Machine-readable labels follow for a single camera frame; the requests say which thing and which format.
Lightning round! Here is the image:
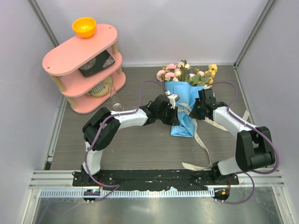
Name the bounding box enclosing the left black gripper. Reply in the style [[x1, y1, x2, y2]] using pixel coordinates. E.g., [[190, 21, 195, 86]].
[[157, 105, 180, 126]]

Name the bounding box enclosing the beige printed ribbon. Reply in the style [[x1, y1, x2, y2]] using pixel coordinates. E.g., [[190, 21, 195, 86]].
[[178, 103, 251, 175]]

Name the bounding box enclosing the blue wrapping paper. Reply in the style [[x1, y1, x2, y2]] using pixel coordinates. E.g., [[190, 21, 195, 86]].
[[165, 81, 204, 138]]

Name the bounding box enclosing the flower bouquet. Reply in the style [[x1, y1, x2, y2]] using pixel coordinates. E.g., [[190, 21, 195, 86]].
[[156, 60, 218, 87]]

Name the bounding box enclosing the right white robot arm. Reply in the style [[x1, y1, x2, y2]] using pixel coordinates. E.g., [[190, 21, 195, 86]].
[[190, 89, 277, 184]]

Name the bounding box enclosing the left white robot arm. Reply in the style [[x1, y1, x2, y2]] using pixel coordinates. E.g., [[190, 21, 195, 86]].
[[81, 91, 180, 186]]

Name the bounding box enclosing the clear glass vase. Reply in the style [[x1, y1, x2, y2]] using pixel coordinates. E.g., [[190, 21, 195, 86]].
[[108, 85, 123, 112]]

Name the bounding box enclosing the pink three-tier shelf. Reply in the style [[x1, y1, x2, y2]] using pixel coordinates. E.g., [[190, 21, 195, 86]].
[[43, 24, 126, 114]]

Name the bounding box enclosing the orange plastic bowl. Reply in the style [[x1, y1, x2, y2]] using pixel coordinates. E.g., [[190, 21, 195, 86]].
[[72, 17, 96, 39]]

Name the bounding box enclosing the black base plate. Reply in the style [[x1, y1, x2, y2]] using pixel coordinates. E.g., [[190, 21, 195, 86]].
[[72, 168, 240, 192]]

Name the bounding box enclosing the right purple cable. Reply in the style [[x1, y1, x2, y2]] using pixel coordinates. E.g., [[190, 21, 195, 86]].
[[205, 81, 281, 205]]

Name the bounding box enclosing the purple cable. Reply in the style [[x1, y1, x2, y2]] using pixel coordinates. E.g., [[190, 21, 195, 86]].
[[84, 80, 170, 203], [205, 81, 281, 205]]

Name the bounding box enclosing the slotted cable duct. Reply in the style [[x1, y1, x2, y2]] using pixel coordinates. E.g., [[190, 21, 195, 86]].
[[40, 188, 214, 198]]

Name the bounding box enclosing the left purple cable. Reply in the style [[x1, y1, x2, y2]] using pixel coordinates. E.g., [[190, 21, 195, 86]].
[[84, 80, 170, 203]]

